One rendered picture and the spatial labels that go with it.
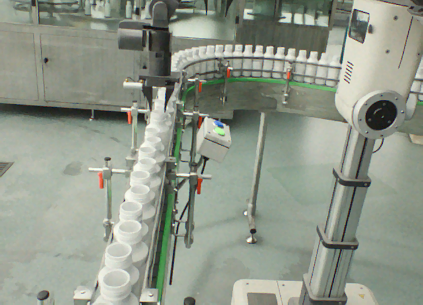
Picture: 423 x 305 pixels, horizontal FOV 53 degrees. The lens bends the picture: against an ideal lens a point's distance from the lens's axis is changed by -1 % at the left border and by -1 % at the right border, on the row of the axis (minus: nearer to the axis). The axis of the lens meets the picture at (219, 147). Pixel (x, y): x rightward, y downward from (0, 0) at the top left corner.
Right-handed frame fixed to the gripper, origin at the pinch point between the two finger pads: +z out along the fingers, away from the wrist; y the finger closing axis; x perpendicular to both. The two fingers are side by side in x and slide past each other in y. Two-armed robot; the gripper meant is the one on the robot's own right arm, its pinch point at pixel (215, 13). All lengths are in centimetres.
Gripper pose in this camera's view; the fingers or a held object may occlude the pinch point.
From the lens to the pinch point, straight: 149.4
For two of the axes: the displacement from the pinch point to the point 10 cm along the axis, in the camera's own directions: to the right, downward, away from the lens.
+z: -1.0, 9.1, 4.0
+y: -9.9, -0.7, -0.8
